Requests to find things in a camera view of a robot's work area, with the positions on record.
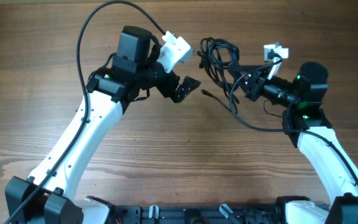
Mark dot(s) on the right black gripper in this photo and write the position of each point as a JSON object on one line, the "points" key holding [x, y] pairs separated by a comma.
{"points": [[253, 86]]}

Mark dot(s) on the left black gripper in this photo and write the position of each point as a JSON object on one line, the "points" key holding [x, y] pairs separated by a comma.
{"points": [[167, 90]]}

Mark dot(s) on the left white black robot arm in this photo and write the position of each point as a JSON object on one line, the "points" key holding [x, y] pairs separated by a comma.
{"points": [[141, 62]]}

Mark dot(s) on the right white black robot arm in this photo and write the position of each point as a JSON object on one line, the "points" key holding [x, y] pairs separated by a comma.
{"points": [[308, 128]]}

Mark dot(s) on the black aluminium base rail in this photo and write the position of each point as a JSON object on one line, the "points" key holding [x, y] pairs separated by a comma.
{"points": [[194, 214]]}

